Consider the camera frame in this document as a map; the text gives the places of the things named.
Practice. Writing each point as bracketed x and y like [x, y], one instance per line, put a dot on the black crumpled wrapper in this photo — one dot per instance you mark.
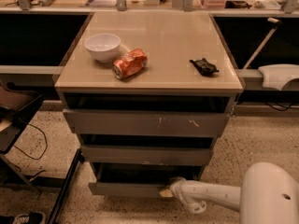
[204, 67]

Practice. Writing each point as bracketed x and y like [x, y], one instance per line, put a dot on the white bowl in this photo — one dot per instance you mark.
[103, 47]

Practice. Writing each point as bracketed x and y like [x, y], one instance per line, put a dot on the grey top drawer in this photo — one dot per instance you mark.
[146, 123]

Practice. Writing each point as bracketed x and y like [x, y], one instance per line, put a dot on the black white sneaker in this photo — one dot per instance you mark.
[30, 218]

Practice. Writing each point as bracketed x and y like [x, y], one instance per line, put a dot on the grey drawer cabinet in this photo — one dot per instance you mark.
[169, 83]

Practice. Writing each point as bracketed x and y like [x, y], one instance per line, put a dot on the grey middle drawer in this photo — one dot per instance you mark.
[147, 156]

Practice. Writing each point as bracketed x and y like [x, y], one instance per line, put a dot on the white rod with cap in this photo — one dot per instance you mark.
[275, 24]

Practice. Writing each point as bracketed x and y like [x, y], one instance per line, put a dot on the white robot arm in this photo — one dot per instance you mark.
[268, 195]

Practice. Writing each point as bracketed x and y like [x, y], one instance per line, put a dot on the grey bottom drawer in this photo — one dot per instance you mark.
[137, 180]

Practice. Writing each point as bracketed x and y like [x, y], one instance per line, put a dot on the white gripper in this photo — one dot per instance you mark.
[177, 187]

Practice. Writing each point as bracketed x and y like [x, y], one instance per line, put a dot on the dark cart on left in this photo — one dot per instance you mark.
[17, 110]

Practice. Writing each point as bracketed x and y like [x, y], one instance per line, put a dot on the crushed orange soda can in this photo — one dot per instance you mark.
[130, 63]

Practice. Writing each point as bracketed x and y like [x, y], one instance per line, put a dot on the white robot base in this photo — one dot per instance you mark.
[277, 76]

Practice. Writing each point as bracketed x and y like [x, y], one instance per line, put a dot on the grey drawer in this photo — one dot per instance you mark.
[146, 123]
[137, 180]
[147, 156]

